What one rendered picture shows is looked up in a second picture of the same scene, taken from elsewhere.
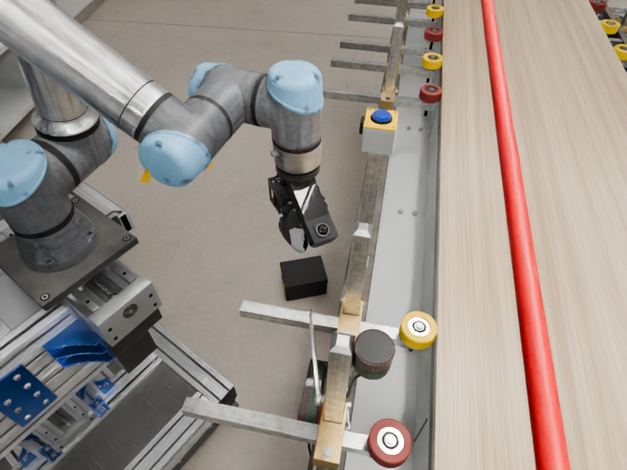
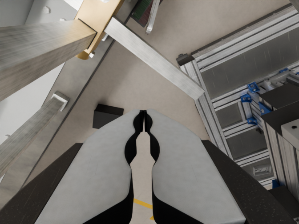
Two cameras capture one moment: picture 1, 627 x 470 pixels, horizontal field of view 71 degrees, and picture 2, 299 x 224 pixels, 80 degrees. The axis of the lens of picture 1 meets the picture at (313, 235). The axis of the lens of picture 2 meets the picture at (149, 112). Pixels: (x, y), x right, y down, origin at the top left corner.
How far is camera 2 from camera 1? 72 cm
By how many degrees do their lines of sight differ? 20
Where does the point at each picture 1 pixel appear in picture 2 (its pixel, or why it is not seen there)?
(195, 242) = not seen: hidden behind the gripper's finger
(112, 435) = (252, 69)
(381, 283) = (49, 79)
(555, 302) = not seen: outside the picture
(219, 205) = (138, 176)
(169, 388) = (213, 82)
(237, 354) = (163, 89)
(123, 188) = not seen: hidden behind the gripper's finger
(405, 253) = (16, 98)
